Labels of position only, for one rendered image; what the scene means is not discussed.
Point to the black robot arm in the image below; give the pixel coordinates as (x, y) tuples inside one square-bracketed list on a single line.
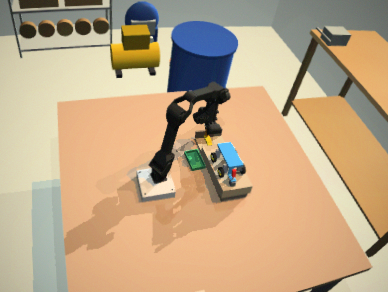
[(214, 94)]

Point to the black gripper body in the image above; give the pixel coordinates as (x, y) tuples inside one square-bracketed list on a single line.
[(213, 127)]

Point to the tan wooden ramp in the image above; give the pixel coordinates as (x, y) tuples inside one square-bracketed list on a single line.
[(227, 190)]

